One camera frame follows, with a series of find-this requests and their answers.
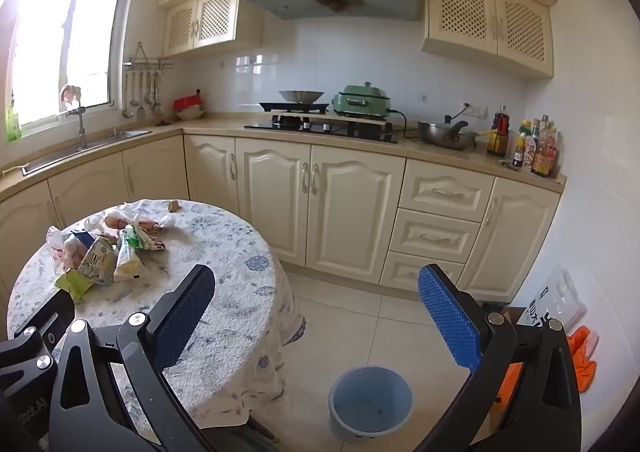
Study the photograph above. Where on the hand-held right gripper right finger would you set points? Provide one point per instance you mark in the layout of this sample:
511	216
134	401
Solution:
447	317

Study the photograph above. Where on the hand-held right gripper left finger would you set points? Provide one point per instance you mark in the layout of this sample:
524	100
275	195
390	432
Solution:
185	317

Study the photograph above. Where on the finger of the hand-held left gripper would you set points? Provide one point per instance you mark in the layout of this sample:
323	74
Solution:
50	314

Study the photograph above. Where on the green wrapper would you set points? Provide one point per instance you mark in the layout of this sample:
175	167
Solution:
72	286

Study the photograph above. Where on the white plastic bag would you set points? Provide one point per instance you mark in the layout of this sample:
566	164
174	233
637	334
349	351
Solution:
57	244

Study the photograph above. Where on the green wrappers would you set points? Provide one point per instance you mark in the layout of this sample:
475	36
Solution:
97	259

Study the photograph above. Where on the striped snack packet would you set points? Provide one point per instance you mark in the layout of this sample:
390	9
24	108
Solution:
150	238

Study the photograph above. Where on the brown paper ball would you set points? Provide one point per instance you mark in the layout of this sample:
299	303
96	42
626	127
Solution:
174	205

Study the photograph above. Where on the blue plastic waste bin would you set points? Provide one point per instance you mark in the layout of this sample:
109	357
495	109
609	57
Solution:
372	407

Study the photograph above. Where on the round table floral cloth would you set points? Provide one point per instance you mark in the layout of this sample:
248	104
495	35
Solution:
225	282

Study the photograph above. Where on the cream cabinet drawer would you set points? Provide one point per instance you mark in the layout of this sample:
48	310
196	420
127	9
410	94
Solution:
447	191
407	269
434	236

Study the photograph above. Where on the cream cabinet door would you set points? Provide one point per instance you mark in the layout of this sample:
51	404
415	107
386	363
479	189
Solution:
272	202
210	177
510	242
155	172
25	227
85	192
357	214

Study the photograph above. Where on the cream base kitchen cabinets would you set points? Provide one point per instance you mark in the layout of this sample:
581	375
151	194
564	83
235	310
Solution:
395	232

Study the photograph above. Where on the white printed rice bag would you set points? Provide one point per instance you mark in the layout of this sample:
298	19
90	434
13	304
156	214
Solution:
555	299

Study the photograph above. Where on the orange plastic bag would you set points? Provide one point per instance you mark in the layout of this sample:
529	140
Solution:
582	357

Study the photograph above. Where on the steel pan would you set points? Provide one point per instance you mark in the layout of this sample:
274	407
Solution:
440	137

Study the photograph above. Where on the yellow-capped sauce bottle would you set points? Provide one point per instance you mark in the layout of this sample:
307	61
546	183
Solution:
520	152

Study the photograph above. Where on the amber condiment bottle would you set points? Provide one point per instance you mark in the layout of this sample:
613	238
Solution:
555	152
542	154

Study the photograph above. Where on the black ladle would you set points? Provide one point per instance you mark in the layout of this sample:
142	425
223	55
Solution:
457	128

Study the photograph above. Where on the large cooking oil bottle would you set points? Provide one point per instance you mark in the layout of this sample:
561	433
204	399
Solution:
499	134

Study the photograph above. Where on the steel faucet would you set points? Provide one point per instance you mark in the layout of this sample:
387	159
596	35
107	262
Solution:
80	127

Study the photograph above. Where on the steel sink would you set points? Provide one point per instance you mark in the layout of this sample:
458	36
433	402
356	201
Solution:
125	134

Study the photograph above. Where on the green packet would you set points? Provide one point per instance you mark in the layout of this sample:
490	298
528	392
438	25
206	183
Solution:
12	124

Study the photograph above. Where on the cream bowl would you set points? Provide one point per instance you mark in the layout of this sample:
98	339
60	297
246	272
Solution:
190	115

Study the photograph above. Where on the clear condiment bottle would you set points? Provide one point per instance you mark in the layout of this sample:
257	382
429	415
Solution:
535	134

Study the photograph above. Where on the steel hanging kitchen utensil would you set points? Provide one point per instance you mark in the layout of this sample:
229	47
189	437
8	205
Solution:
157	107
149	94
128	112
141	104

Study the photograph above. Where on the wooden board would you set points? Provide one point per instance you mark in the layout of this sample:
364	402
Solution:
350	119

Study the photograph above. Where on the small brown white cloth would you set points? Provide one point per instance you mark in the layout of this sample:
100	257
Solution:
70	94

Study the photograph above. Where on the black glass gas stove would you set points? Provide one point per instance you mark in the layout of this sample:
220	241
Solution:
320	129

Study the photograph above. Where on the green electric cooker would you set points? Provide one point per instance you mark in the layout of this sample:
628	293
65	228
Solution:
364	99

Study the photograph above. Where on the black portable burner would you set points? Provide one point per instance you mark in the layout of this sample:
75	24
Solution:
295	107

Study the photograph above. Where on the steel wok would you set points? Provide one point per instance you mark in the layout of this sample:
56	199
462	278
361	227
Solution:
301	95

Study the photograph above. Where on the window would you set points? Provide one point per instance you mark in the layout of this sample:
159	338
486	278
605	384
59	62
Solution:
65	32

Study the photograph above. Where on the white wall socket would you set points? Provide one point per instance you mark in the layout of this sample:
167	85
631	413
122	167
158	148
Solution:
475	110

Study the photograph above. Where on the steel utensil rail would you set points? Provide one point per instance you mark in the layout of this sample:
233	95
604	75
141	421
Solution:
147	64

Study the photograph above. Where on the cream lattice-door wall cabinet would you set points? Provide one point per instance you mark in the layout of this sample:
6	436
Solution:
202	22
487	22

